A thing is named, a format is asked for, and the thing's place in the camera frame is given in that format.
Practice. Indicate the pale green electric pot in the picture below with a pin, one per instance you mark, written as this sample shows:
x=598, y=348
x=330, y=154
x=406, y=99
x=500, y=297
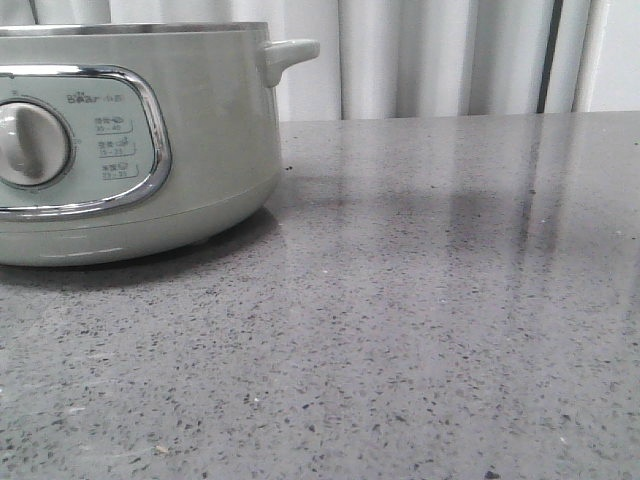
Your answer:
x=173, y=128

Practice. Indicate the grey pot control knob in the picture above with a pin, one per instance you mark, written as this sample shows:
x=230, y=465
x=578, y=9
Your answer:
x=35, y=145

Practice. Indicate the white pleated curtain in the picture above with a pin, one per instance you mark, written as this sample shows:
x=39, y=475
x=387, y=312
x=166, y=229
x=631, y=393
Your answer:
x=386, y=59

